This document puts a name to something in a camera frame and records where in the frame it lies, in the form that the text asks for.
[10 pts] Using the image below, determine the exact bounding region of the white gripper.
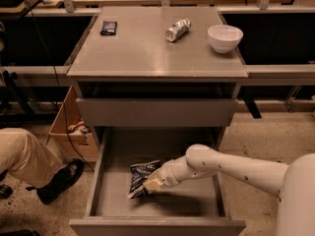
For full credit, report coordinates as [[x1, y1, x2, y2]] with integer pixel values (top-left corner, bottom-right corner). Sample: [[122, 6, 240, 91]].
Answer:
[[143, 159, 180, 193]]

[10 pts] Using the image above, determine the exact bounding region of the blue chip bag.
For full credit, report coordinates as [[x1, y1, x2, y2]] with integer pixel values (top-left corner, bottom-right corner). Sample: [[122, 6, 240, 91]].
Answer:
[[128, 160, 161, 199]]

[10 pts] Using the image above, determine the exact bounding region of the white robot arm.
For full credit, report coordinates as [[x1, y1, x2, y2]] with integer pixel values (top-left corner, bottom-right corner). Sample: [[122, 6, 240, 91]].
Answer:
[[143, 145, 315, 236]]

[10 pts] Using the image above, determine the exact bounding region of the open middle drawer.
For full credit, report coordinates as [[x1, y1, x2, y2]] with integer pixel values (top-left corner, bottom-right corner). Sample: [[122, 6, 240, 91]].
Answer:
[[70, 128, 246, 236]]

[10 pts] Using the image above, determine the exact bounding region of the closed upper drawer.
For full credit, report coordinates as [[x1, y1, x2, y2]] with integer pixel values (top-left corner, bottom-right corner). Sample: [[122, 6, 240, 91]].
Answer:
[[76, 98, 237, 127]]

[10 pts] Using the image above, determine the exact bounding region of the grey drawer cabinet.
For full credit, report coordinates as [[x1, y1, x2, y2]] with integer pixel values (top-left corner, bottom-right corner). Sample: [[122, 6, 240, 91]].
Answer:
[[66, 6, 249, 155]]

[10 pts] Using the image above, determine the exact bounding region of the black shoe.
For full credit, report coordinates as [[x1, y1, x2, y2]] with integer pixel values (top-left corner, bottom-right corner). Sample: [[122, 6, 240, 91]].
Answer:
[[0, 184, 13, 199], [27, 159, 85, 205]]

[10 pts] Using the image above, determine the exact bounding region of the cardboard box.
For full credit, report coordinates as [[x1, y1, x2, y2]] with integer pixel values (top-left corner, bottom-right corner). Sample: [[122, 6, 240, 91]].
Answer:
[[49, 87, 98, 162]]

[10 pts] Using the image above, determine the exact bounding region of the person's leg in khaki trousers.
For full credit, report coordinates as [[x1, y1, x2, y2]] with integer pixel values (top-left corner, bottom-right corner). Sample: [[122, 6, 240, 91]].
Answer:
[[0, 128, 65, 189]]

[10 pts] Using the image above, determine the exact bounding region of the silver soda can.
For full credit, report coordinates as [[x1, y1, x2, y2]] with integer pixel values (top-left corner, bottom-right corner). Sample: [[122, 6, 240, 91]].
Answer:
[[165, 18, 191, 42]]

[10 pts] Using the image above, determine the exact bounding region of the small dark snack packet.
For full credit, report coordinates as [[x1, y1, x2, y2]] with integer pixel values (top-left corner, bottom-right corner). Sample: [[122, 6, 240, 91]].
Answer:
[[100, 21, 117, 35]]

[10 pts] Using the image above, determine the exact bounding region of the white bowl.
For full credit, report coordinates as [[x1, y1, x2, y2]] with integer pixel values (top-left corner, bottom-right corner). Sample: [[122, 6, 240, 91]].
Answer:
[[208, 25, 243, 53]]

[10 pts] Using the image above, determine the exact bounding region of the black cable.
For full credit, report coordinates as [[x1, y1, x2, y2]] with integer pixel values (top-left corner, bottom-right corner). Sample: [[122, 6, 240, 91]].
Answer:
[[13, 0, 95, 173]]

